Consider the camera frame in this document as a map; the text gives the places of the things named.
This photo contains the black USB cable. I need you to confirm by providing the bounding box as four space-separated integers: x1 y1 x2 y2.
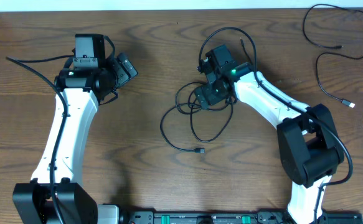
302 3 363 109
159 37 253 154

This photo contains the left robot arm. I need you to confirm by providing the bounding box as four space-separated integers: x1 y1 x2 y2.
12 34 138 223

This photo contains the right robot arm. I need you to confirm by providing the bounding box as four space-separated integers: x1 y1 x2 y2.
194 45 351 223

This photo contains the right camera cable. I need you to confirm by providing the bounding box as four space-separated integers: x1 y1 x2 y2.
197 26 354 224

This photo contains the camera cable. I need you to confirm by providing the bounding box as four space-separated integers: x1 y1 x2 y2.
197 26 354 224
6 55 76 224

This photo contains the left camera cable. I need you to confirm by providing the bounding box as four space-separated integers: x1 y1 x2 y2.
6 55 76 224

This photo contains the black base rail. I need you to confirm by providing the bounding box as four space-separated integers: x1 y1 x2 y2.
97 203 363 224

